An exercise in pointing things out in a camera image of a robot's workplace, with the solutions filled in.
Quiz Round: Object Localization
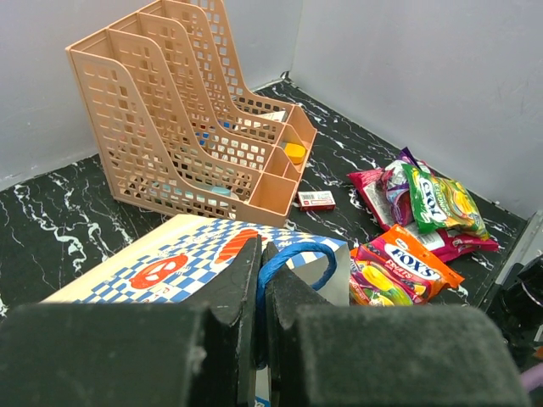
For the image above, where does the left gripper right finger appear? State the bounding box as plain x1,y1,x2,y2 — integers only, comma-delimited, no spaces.
261,244,530,406

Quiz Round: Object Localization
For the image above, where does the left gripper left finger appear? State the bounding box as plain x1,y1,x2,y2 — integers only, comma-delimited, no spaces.
1,237,262,406

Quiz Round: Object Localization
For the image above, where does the blue checkered paper bag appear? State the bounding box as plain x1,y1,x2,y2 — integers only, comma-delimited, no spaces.
45,215,350,406

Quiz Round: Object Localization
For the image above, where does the orange pink fruit snack packet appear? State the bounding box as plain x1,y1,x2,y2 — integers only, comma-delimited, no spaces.
349,226,464,306

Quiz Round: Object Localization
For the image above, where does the purple snack packet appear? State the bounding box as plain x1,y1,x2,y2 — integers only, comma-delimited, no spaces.
378,147,432,226

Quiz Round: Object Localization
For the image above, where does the green yellow snack packet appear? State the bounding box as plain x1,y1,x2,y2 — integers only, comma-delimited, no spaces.
402,164,490,241

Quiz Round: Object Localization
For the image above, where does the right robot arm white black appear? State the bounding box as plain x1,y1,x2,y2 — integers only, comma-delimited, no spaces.
487,257,542,368

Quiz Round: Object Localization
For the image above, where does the small red white box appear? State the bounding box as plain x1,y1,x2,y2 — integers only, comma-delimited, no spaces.
297,191,336,211

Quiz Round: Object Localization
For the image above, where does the blue white item in organizer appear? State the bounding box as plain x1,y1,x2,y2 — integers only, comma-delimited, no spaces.
148,180,238,203

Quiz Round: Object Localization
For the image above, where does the yellow item in organizer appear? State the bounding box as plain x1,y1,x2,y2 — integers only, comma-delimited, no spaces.
282,142,306,164

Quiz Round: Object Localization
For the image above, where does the orange plastic file organizer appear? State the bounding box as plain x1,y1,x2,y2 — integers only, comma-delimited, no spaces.
66,1,316,226

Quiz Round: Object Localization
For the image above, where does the white packet in organizer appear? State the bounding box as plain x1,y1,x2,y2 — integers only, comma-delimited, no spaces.
254,110,288,124

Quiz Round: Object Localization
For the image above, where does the aluminium frame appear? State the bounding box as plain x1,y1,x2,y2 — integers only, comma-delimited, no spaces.
479,209,542,312

